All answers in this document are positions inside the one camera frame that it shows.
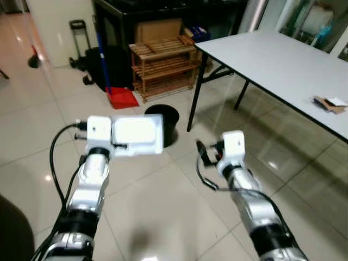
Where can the white folding table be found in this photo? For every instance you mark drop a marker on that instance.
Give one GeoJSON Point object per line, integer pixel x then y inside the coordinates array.
{"type": "Point", "coordinates": [283, 68]}

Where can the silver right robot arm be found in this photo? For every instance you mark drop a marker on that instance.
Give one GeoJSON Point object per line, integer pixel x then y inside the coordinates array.
{"type": "Point", "coordinates": [255, 206]}

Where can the black red floor object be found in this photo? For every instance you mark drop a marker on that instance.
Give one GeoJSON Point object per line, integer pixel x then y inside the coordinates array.
{"type": "Point", "coordinates": [34, 58]}

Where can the blue box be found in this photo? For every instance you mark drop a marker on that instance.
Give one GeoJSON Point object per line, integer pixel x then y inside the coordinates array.
{"type": "Point", "coordinates": [198, 34]}

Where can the brown cardboard box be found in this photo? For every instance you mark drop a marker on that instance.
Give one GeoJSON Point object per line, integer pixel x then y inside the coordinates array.
{"type": "Point", "coordinates": [157, 31]}

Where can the white framed glass door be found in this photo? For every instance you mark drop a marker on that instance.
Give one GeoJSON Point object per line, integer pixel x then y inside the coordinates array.
{"type": "Point", "coordinates": [272, 16]}

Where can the black hand trolley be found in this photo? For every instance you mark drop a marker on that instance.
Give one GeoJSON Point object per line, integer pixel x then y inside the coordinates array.
{"type": "Point", "coordinates": [81, 60]}

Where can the black cabinet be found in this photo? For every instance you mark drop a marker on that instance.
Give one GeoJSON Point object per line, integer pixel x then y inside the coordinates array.
{"type": "Point", "coordinates": [125, 22]}

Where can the white and teal object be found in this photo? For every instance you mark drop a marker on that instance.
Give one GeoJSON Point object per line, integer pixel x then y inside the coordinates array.
{"type": "Point", "coordinates": [315, 24]}

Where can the brown wooden slatted rack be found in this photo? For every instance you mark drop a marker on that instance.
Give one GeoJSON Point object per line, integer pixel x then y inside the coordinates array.
{"type": "Point", "coordinates": [163, 68]}

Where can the black round rubbish bin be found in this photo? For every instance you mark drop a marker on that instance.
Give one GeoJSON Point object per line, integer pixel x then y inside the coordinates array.
{"type": "Point", "coordinates": [163, 122]}

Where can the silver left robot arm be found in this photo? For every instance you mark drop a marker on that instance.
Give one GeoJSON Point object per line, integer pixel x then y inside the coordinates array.
{"type": "Point", "coordinates": [87, 190]}

